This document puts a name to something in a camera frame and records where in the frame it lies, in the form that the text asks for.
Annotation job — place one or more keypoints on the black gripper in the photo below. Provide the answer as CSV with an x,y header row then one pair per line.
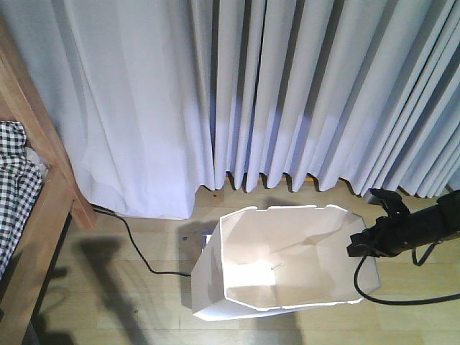
x,y
384,238

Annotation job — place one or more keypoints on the white plastic trash bin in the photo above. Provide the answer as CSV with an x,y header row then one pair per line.
x,y
280,260

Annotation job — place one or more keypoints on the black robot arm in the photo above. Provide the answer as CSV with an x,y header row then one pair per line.
x,y
433,224

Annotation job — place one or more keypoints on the floor power outlet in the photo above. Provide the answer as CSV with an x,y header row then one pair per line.
x,y
205,240

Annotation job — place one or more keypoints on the light grey curtain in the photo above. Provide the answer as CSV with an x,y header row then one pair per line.
x,y
154,99

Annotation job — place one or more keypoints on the black white checkered bedding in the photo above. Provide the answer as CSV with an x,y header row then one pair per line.
x,y
21,183

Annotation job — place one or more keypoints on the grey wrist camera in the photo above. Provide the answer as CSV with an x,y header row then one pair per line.
x,y
376,196

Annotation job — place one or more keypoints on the wooden bed frame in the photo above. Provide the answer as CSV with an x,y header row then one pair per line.
x,y
60,196

